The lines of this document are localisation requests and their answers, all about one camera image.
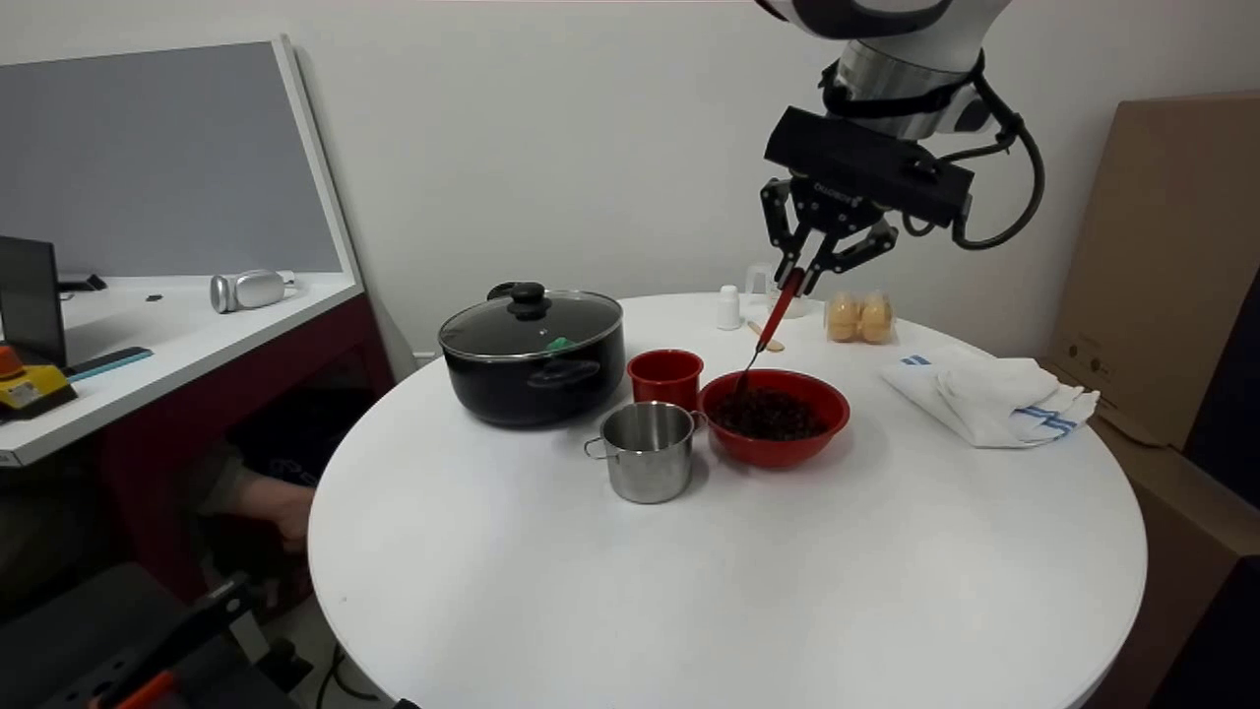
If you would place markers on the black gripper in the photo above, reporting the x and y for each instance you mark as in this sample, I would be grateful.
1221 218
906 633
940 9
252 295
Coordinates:
832 218

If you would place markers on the dark coffee beans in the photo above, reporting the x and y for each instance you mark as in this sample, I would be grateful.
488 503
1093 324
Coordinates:
772 420

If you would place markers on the red bowl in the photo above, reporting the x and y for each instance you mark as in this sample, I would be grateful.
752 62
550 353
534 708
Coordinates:
772 456

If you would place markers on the clear glass measuring cup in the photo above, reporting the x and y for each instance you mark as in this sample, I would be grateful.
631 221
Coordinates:
756 295

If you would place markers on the small pale spoon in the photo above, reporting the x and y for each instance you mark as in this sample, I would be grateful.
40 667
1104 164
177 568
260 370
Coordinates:
772 348

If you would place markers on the stainless steel cup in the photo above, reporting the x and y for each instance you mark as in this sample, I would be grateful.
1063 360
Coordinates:
650 465

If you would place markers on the beige round bun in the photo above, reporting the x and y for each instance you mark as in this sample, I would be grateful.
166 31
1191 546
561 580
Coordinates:
878 319
840 319

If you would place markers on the small white bottle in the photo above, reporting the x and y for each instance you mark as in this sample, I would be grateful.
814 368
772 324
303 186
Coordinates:
731 307

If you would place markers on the red enamel mug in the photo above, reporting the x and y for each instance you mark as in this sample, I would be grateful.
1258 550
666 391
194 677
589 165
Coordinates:
666 379

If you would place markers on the white towel blue print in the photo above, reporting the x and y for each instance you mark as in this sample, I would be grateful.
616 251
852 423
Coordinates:
999 396

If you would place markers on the glass pot lid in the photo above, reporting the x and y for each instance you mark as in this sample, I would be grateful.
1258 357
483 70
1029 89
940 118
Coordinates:
578 319

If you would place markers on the black cooking pot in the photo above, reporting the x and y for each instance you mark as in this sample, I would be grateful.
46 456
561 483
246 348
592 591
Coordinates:
524 391

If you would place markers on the brown cardboard box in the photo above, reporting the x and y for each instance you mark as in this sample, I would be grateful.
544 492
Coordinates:
1184 554

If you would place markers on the person leg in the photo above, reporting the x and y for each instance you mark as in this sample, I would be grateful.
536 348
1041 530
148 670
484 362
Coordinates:
269 504

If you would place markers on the white desk maroon side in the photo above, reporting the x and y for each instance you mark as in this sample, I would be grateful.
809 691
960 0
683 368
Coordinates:
172 348

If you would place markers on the grey partition board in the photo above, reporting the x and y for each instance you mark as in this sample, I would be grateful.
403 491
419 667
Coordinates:
158 159

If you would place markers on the black laptop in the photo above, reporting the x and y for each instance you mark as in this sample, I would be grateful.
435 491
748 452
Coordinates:
28 295

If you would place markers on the yellow box red button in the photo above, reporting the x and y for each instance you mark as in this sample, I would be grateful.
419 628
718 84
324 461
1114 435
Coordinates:
32 386

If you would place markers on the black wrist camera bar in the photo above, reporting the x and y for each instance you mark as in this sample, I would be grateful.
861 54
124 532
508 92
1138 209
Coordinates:
868 164

